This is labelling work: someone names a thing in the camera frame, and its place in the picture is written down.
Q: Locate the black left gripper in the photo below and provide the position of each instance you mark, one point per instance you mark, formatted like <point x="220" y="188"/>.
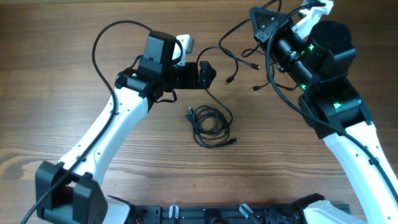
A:
<point x="204" y="81"/>

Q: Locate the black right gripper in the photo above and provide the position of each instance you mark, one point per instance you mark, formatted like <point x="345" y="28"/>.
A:
<point x="276" y="20"/>

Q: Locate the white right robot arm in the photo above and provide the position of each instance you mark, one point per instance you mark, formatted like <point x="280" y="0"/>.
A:
<point x="317" y="54"/>

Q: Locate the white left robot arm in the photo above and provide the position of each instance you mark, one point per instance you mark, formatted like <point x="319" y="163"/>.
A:
<point x="70" y="190"/>

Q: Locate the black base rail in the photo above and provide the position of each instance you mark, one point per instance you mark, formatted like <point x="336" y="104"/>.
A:
<point x="174" y="214"/>

